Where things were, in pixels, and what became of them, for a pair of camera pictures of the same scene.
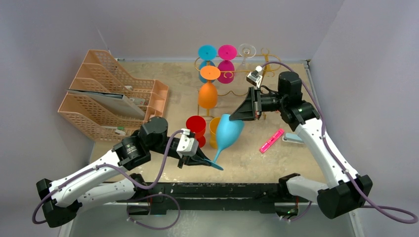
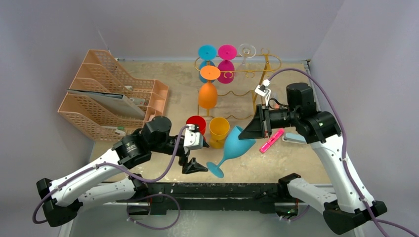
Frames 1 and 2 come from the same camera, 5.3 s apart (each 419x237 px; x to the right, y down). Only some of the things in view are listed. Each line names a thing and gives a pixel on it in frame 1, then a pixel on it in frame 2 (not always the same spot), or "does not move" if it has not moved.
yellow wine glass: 213,125 does not move
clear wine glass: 246,51 does not move
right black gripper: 257,108 -> 262,120
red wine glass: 197,124 does not move
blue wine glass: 228,132 -> 234,146
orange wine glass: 208,93 does not move
